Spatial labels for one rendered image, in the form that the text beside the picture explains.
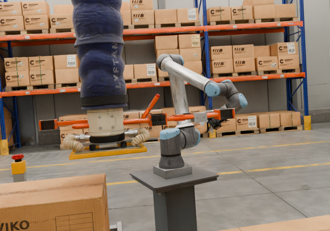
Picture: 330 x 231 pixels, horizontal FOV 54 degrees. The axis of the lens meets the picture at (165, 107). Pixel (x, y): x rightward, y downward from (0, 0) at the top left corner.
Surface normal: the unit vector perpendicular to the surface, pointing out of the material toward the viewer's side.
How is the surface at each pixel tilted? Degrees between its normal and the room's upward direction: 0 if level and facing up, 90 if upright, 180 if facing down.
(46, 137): 90
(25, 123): 90
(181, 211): 90
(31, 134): 90
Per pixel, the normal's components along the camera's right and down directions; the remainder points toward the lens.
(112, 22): 0.72, 0.08
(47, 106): 0.10, 0.04
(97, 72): -0.02, -0.22
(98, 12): 0.28, -0.15
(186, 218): 0.43, 0.02
